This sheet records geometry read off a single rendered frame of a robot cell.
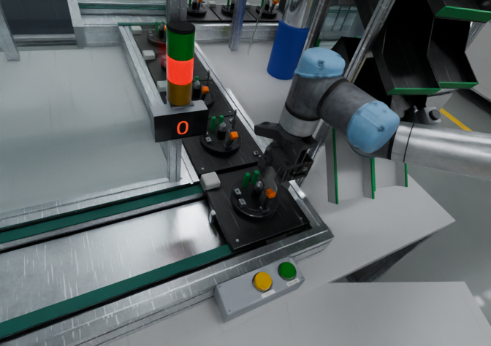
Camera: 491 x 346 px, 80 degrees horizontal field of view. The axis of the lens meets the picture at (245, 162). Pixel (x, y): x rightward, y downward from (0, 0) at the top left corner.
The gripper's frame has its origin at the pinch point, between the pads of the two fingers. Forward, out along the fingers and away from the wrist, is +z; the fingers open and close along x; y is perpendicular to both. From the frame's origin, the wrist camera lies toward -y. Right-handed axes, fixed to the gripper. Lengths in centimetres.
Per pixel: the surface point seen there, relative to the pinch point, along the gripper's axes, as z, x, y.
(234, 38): 15, 43, -110
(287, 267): 11.4, -1.5, 18.0
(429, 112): -17.8, 42.8, 4.0
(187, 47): -30.2, -18.5, -12.3
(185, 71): -25.5, -18.7, -12.3
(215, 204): 11.6, -11.2, -5.3
